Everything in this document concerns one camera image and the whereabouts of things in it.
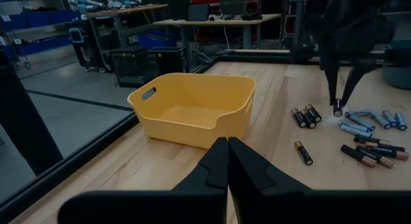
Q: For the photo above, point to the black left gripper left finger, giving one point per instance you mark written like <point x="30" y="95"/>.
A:
<point x="192" y="204"/>

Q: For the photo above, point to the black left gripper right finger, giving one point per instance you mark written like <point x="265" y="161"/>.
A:
<point x="273" y="204"/>

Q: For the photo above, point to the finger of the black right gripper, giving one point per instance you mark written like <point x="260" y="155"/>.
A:
<point x="353" y="81"/>
<point x="332" y="79"/>

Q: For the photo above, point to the teal plastic tray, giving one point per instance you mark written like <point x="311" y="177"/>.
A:
<point x="398" y="78"/>

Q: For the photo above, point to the yellow plastic bin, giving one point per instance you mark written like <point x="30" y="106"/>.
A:
<point x="192" y="134"/>

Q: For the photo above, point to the small black desk device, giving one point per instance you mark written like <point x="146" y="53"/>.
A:
<point x="252" y="16"/>

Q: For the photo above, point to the wooden desk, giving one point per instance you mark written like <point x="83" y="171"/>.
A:
<point x="224" y="22"/>

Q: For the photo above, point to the black computer cabinet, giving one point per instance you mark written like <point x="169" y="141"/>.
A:
<point x="168" y="60"/>
<point x="130" y="68"/>

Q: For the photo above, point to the black box on desk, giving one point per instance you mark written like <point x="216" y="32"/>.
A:
<point x="198" y="12"/>

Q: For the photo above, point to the blue storage bin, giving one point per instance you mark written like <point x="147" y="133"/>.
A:
<point x="157" y="41"/>

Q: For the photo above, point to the black equipment cart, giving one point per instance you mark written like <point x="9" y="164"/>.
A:
<point x="93" y="47"/>

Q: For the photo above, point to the wooden workbench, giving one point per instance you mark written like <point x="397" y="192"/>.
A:
<point x="128" y="10"/>

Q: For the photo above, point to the shelf with blue bins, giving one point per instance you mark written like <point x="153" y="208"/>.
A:
<point x="38" y="19"/>

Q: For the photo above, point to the black camera stand pole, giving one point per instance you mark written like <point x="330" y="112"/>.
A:
<point x="22" y="121"/>

